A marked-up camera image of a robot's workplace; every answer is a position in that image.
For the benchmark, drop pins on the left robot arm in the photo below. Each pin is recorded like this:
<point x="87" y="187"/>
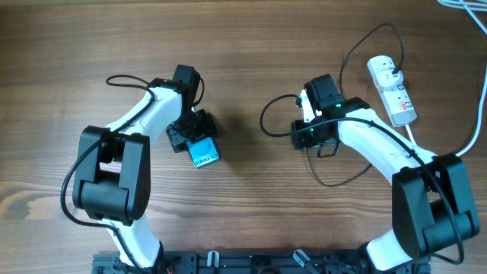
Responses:
<point x="111" y="177"/>

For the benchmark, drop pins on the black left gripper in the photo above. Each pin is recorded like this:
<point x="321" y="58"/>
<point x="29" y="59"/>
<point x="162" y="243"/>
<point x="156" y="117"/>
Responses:
<point x="207" y="129"/>

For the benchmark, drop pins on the white charger adapter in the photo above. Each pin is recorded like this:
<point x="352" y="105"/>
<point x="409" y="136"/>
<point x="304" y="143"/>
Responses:
<point x="387" y="81"/>

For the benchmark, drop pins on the smartphone with teal screen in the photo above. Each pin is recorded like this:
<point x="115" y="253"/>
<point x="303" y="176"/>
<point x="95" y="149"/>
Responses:
<point x="203" y="152"/>

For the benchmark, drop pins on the white power strip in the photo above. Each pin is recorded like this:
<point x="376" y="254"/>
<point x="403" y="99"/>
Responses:
<point x="397" y="102"/>

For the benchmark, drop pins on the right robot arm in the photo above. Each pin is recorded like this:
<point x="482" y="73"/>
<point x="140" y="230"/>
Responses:
<point x="432" y="200"/>

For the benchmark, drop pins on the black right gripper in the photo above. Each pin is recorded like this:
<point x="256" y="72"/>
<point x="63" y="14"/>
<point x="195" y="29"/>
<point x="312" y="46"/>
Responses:
<point x="303" y="141"/>

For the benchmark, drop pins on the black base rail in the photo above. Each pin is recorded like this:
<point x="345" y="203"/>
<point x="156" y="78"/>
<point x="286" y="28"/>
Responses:
<point x="328" y="262"/>

